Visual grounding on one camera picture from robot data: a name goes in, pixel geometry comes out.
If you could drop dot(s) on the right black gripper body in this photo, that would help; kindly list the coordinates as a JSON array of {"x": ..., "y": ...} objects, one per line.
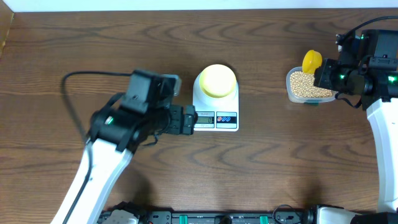
[{"x": 335, "y": 77}]

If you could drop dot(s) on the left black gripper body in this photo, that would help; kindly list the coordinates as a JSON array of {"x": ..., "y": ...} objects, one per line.
[{"x": 172, "y": 122}]

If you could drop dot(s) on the yellow measuring scoop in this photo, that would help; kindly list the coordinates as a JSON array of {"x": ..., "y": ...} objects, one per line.
[{"x": 311, "y": 61}]

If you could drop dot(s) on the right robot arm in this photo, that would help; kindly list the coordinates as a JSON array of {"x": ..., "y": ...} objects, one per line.
[{"x": 367, "y": 67}]

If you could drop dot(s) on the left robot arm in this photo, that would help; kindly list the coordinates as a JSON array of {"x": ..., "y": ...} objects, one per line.
[{"x": 115, "y": 133}]

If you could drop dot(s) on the white digital kitchen scale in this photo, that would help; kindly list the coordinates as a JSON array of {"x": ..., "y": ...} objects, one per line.
[{"x": 216, "y": 114}]

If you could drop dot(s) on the pale yellow bowl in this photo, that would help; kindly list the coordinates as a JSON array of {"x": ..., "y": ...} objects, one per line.
[{"x": 217, "y": 81}]

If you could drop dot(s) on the clear plastic soybean container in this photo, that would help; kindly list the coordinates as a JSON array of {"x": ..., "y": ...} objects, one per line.
[{"x": 300, "y": 88}]

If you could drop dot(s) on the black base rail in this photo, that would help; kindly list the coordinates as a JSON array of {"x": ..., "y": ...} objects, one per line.
[{"x": 127, "y": 212}]

